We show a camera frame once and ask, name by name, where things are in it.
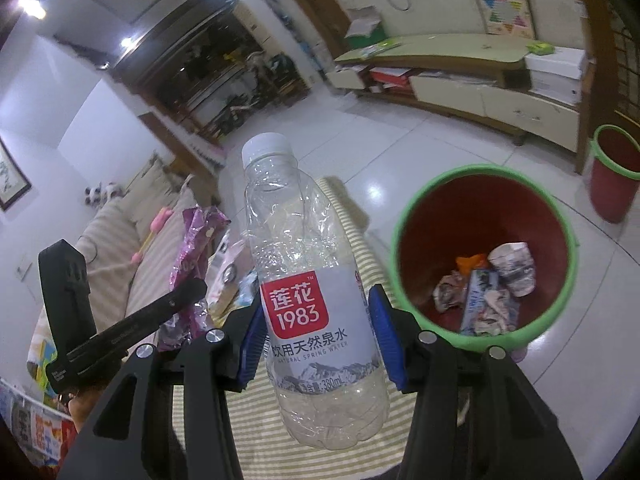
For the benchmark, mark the ceiling light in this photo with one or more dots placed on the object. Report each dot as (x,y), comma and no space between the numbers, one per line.
(31,5)
(127,42)

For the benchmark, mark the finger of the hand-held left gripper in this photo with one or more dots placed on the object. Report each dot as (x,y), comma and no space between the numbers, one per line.
(170,307)

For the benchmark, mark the wooden lattice partition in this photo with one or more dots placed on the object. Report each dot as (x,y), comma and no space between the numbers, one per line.
(617,35)

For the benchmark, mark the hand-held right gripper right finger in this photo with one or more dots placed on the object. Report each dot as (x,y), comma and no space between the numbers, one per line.
(385,345)

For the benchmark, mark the clear plastic water bottle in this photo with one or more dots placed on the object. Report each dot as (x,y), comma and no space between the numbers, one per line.
(310,260)

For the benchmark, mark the purple snack bag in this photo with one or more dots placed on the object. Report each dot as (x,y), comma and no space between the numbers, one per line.
(192,245)

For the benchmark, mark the red flat boxes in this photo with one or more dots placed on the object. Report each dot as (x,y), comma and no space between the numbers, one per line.
(390,79)

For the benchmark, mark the cream television cabinet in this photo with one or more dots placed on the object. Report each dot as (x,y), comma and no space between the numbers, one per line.
(450,52)

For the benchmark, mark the white blue toothpaste box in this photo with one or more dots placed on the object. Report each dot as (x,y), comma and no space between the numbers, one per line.
(480,290)

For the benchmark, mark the orange plastic bag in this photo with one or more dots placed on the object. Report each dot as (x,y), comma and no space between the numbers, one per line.
(470,262)

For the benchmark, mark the red bin with green rim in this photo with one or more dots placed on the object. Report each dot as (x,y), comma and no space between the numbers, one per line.
(400,240)
(612,185)

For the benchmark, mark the blue white wrapper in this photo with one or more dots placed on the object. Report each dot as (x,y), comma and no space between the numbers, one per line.
(248,290)

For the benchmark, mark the star checkers board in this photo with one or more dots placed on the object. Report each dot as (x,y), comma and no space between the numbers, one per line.
(500,10)

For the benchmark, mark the pink snack box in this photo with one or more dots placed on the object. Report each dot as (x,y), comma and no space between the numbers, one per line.
(225,270)

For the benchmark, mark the printed paper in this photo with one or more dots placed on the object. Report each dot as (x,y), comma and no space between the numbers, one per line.
(449,292)

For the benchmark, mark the framed wall picture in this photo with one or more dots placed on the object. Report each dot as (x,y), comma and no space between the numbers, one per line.
(11,175)

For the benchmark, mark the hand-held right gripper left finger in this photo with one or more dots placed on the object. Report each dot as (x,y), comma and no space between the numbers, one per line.
(252,345)

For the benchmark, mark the pink toy wand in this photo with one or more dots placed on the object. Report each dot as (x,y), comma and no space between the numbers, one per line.
(155,230)

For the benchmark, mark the colourful printed sheet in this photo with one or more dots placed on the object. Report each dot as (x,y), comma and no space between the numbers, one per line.
(40,425)

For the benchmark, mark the beige striped sofa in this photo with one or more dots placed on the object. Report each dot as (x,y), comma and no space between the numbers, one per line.
(115,240)

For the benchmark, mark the black white plush toy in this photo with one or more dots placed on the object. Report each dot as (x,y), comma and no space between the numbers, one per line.
(114,191)
(95,196)

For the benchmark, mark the paper cup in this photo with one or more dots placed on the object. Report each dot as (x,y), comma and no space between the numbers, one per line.
(515,270)

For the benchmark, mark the beige cushion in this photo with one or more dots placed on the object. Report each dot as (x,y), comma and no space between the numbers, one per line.
(150,185)

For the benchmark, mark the green plastic packet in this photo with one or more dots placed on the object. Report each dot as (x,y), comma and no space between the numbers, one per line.
(380,47)

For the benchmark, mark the white shoe box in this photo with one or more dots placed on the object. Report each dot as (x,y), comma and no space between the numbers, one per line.
(555,72)

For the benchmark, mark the green box with cardboard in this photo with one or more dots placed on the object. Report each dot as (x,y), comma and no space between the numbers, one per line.
(362,30)

